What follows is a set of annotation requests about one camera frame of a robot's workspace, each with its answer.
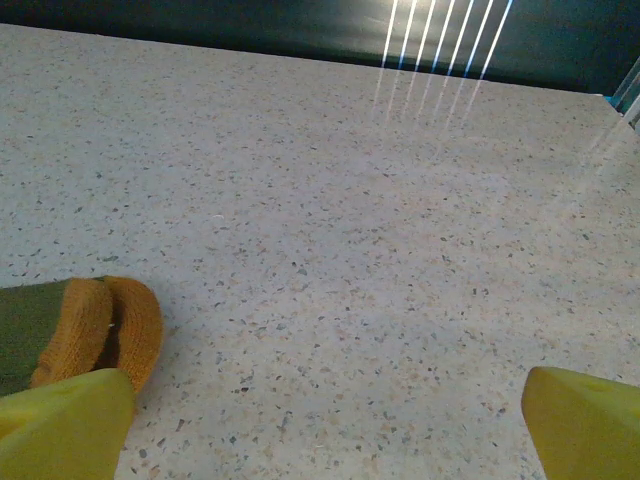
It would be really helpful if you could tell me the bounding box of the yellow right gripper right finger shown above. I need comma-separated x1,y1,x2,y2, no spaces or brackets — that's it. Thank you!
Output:
521,366,640,480

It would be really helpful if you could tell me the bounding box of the aluminium frame post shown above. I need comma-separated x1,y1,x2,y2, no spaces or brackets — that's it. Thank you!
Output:
610,63,640,127

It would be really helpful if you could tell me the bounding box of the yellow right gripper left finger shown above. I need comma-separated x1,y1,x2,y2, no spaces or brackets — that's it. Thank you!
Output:
0,368,137,480

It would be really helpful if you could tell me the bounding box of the green sock with orange toe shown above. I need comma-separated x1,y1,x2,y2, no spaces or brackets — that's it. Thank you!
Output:
94,274,166,394
0,276,115,397

